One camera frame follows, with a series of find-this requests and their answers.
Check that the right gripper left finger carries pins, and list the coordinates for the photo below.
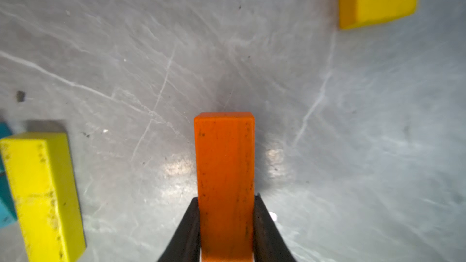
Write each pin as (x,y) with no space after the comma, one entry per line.
(185,243)

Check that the upper teal block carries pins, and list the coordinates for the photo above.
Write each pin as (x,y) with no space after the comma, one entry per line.
(8,213)

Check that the orange block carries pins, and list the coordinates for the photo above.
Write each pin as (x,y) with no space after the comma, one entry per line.
(225,162)

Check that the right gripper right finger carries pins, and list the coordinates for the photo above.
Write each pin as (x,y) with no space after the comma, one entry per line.
(269,245)

